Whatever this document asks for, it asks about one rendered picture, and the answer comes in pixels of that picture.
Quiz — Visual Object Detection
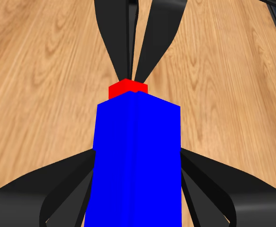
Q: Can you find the blue hollow socket block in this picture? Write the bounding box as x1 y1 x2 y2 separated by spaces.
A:
84 90 183 227

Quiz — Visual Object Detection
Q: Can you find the thin red peg bar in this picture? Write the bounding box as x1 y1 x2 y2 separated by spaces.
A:
108 78 149 100

